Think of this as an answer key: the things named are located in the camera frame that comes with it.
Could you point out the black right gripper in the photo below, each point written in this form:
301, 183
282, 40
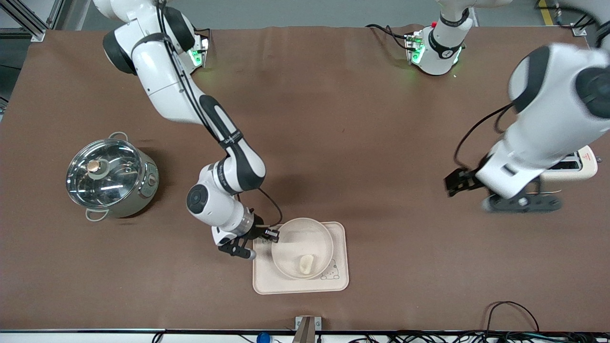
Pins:
259, 230

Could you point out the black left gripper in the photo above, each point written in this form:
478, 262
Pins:
464, 179

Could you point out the beige bowl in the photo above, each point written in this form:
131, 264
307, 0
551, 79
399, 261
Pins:
305, 238

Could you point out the pale half-round bun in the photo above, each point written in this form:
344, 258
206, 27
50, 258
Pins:
306, 265

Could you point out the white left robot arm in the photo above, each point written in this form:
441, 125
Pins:
548, 124

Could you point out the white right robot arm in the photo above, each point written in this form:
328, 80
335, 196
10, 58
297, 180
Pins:
157, 71

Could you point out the cream tray with bear drawing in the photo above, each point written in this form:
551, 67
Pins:
267, 281

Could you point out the blue round knob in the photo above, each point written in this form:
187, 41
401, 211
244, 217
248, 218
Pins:
263, 338

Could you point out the white two-slot toaster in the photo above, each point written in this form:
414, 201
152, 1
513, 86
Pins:
579, 169

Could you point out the stainless steel cooking pot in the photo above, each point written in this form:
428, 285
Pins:
143, 195

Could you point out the glass pot lid with knob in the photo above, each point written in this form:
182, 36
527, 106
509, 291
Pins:
102, 174

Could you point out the small metal corner bracket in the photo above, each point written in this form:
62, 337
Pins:
579, 31

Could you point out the aluminium profile frame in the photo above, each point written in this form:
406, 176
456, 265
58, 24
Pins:
28, 19

